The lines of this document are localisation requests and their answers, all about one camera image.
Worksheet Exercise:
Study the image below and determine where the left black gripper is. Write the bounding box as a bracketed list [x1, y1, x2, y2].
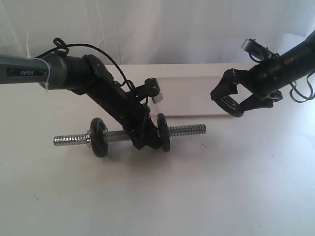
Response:
[118, 100, 162, 150]

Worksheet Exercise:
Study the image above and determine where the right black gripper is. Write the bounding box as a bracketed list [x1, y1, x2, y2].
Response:
[210, 58, 290, 118]

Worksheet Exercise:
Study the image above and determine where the black weight plate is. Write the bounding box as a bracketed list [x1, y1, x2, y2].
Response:
[215, 96, 244, 118]

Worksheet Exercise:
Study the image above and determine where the black plate end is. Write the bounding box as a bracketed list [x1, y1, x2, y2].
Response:
[90, 118, 108, 158]

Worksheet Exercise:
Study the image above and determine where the chrome threaded dumbbell bar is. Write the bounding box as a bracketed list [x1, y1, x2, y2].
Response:
[53, 124, 207, 148]

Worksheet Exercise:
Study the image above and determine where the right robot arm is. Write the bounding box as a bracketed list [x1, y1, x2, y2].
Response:
[210, 35, 315, 118]

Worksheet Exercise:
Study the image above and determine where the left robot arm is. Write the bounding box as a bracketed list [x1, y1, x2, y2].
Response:
[0, 54, 162, 149]

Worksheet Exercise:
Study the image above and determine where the white rectangular tray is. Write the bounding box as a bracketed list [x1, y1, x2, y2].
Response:
[149, 76, 228, 118]

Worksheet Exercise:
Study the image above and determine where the white curtain backdrop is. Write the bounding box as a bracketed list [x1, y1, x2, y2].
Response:
[0, 0, 315, 64]

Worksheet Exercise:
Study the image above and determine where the white zip tie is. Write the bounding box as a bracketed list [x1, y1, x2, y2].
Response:
[26, 31, 54, 101]

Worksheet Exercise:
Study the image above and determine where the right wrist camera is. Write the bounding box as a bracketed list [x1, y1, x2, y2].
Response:
[241, 38, 271, 63]

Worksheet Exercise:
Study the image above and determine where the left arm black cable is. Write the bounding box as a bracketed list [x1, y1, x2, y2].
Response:
[40, 37, 138, 99]

